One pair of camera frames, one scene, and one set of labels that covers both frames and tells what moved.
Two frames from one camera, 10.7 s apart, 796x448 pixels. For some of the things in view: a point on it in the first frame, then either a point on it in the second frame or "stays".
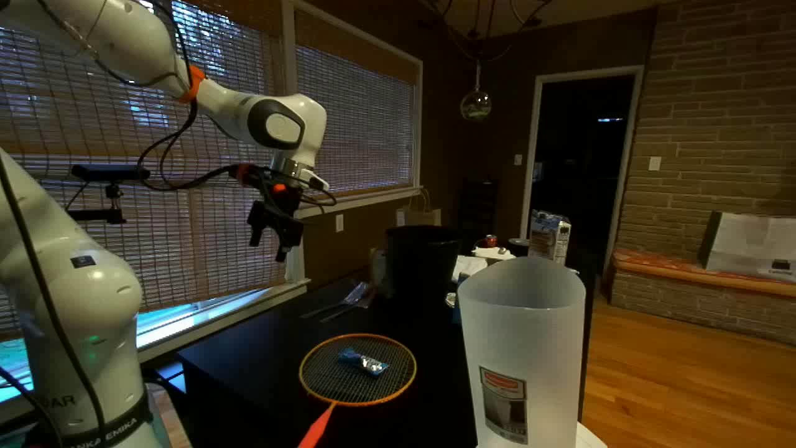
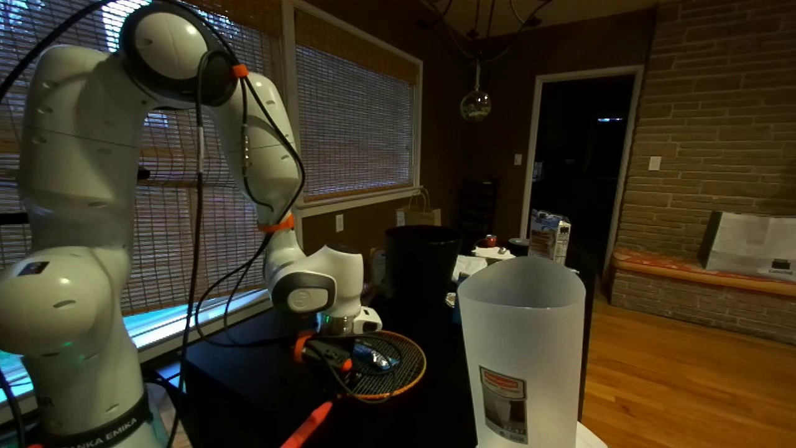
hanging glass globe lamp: [476, 106] stays
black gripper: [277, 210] to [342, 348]
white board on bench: [749, 243] stays
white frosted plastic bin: [524, 329] stays
